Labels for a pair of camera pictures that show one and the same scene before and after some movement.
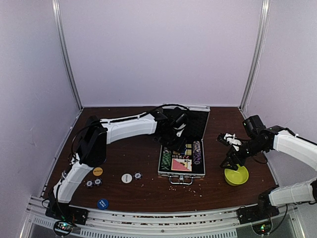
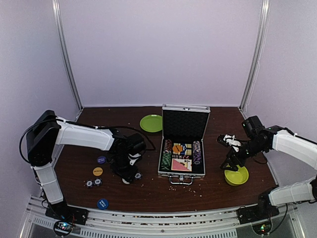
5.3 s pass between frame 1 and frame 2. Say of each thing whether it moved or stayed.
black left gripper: moved
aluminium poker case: stayed
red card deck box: stayed
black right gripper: stayed
